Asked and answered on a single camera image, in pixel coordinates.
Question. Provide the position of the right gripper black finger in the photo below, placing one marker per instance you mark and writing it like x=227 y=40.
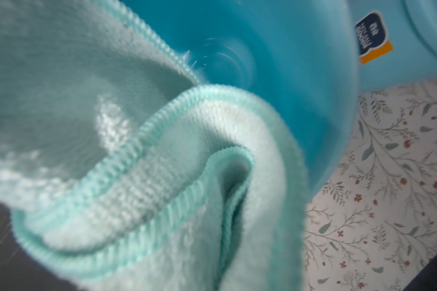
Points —
x=18 y=272

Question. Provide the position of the mint green microfiber cloth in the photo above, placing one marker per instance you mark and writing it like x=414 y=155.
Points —
x=122 y=171

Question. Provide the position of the teal plastic bucket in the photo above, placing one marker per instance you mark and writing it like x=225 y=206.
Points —
x=300 y=56
x=397 y=42

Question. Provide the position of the floral patterned table mat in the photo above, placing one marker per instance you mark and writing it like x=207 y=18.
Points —
x=373 y=225

